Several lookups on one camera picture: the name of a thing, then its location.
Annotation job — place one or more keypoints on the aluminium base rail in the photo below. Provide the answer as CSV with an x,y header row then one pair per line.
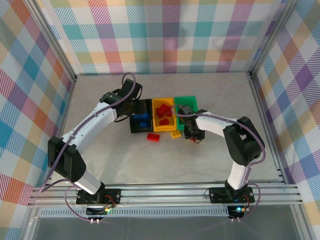
x,y
162,195

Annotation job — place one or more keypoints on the aluminium side rail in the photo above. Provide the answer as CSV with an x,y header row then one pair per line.
x,y
265,112

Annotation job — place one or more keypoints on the yellow plastic bin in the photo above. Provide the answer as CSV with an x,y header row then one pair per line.
x,y
156,126

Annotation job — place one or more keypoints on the blue lego brick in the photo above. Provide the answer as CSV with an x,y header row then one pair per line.
x,y
143,125
145,116
137,118

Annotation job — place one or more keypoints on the aluminium frame post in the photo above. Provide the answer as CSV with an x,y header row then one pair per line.
x,y
53,40
273,37

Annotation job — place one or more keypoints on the controller board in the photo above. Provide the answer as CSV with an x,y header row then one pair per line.
x,y
236,211
96,212

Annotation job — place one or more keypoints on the red lego plate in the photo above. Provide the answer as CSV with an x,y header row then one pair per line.
x,y
166,122

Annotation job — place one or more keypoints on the green plastic bin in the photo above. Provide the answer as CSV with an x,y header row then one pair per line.
x,y
185,100

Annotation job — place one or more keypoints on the black plastic bin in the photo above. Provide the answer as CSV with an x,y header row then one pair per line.
x,y
150,107

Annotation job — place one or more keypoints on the left controller board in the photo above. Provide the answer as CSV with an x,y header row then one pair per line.
x,y
96,212

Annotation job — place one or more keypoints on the right controller board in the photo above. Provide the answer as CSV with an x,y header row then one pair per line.
x,y
236,211

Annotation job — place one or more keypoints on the red lego brick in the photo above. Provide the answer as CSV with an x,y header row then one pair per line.
x,y
164,107
160,113
153,137
170,113

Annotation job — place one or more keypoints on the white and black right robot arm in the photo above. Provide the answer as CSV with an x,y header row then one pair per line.
x,y
212,123

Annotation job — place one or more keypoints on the yellow lego brick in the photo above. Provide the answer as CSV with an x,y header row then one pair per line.
x,y
175,134

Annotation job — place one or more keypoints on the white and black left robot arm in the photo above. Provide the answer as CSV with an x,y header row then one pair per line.
x,y
90,122

